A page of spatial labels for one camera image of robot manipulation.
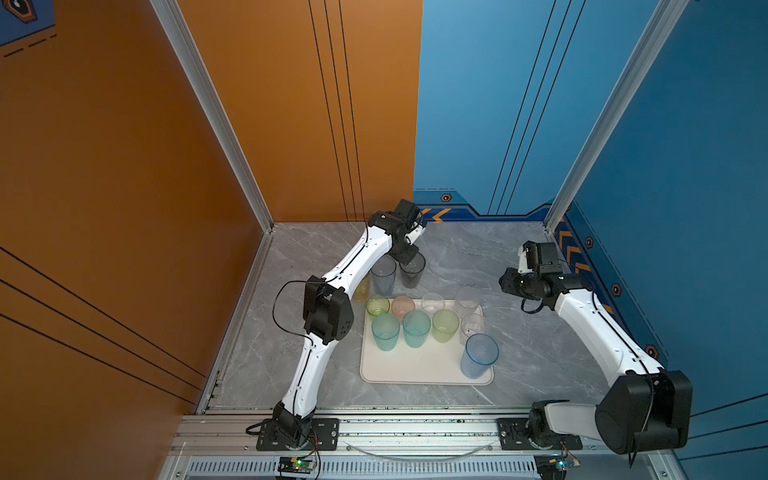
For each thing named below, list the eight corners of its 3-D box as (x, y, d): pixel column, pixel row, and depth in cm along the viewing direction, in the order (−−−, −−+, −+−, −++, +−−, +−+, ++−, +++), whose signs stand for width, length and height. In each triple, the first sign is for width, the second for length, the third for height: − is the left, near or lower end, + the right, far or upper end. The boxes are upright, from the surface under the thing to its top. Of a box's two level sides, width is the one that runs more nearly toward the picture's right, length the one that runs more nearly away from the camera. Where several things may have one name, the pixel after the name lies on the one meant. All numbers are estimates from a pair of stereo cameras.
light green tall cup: (431, 343, 90) (434, 330, 83) (429, 322, 95) (432, 308, 88) (456, 343, 90) (460, 330, 83) (453, 322, 95) (457, 308, 88)
